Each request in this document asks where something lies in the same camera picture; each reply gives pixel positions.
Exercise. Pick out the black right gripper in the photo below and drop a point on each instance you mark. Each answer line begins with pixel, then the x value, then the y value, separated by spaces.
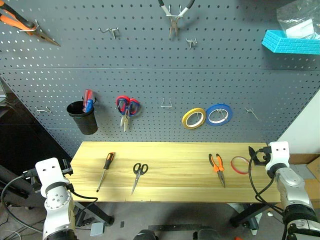
pixel 265 156

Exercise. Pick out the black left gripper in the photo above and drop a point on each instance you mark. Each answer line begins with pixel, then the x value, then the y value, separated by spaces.
pixel 67 168

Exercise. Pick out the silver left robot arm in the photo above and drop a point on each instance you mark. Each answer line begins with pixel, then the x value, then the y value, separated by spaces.
pixel 58 207

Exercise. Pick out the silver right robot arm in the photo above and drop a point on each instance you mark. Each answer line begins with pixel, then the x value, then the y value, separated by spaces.
pixel 291 185

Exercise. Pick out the thin red tape roll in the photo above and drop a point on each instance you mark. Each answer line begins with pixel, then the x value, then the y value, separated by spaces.
pixel 233 168

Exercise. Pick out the orange needle-nose pliers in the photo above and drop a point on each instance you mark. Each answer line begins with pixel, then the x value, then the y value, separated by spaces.
pixel 218 170

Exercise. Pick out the orange black screwdriver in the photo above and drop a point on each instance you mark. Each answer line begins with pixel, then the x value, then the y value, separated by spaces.
pixel 106 170

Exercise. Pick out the metal pegboard hook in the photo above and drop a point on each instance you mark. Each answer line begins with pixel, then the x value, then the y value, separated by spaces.
pixel 110 30
pixel 199 117
pixel 222 113
pixel 175 15
pixel 191 42
pixel 33 28
pixel 43 110
pixel 166 106
pixel 250 111

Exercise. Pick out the black cup holder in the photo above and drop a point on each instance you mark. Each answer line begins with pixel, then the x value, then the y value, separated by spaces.
pixel 85 122

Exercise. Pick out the blue tape roll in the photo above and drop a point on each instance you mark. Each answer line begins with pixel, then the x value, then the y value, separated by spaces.
pixel 228 112

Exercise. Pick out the black table leg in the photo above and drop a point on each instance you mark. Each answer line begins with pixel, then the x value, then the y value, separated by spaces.
pixel 97 213
pixel 247 213

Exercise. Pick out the grey foot pedal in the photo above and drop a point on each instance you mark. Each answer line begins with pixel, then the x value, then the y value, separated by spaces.
pixel 96 229

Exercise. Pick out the black scissors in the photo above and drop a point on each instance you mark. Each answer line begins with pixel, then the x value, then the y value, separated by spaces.
pixel 138 175

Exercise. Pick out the red blue screwdriver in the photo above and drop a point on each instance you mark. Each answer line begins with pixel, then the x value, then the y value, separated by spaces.
pixel 88 98

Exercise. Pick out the yellow tape roll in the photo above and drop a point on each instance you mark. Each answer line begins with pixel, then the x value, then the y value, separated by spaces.
pixel 186 121

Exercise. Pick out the red blue scissors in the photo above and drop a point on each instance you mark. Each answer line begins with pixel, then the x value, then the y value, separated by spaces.
pixel 128 107

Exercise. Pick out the dark rounded shape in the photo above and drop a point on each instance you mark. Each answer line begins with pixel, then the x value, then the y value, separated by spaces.
pixel 145 235

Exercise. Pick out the black flat bar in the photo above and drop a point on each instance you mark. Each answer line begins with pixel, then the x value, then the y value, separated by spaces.
pixel 172 227

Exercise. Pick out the cyan brick-pattern bin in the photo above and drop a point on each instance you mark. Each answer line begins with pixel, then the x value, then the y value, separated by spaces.
pixel 287 45

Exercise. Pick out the grey perforated pegboard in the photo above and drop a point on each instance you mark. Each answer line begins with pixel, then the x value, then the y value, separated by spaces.
pixel 150 75

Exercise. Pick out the clear plastic bag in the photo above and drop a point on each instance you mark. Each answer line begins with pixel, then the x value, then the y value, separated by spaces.
pixel 297 22

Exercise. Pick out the orange black long-nose pliers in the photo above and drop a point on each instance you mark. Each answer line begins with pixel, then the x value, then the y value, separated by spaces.
pixel 22 23

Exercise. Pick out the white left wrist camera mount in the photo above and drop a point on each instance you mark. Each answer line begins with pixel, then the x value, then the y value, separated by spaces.
pixel 48 172

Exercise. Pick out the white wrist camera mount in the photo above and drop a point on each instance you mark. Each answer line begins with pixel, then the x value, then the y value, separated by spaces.
pixel 48 172
pixel 278 155

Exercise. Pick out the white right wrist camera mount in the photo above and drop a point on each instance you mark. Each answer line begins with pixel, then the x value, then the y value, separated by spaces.
pixel 278 155

